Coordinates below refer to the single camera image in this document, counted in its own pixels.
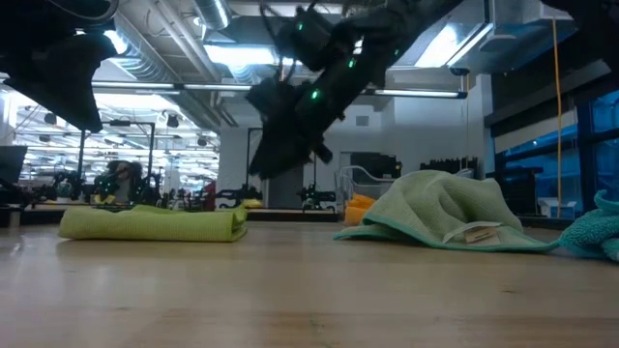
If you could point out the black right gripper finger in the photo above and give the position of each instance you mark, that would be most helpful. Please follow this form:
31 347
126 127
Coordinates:
280 140

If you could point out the teal microfiber towel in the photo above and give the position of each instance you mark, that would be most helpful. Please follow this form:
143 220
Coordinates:
587 237

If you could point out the orange microfiber towel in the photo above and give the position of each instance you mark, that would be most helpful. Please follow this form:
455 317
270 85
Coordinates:
359 208

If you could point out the lime green microfiber towel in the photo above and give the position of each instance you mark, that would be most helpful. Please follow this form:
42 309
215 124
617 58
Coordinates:
155 224

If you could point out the grey wall grille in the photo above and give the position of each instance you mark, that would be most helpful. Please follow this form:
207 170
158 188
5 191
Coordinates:
362 121

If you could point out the black cabinet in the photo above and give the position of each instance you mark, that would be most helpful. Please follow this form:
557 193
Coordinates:
520 193

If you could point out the round silver air duct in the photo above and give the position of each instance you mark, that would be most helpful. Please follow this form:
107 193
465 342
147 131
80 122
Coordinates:
213 12

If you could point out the clear plastic bin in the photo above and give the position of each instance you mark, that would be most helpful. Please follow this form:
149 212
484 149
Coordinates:
362 181

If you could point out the person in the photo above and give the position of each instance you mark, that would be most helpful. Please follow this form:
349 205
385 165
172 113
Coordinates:
123 181

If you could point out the pale green towel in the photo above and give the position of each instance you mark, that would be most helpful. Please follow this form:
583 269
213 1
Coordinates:
435 208

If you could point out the long ceiling light bar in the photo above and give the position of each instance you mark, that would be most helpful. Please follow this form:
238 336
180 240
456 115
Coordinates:
193 87

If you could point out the dark security camera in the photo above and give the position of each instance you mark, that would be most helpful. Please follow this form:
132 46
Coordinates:
460 72

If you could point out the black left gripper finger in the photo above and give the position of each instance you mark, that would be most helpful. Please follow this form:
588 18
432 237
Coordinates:
67 82

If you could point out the white box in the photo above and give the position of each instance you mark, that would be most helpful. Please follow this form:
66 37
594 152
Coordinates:
556 210

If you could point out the black rack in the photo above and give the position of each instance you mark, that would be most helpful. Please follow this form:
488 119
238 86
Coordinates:
450 166

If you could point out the black background robot arm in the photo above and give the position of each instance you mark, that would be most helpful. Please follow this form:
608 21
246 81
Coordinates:
237 195
150 191
70 186

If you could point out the dark monitor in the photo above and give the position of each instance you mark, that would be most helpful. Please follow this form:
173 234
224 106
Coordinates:
12 164

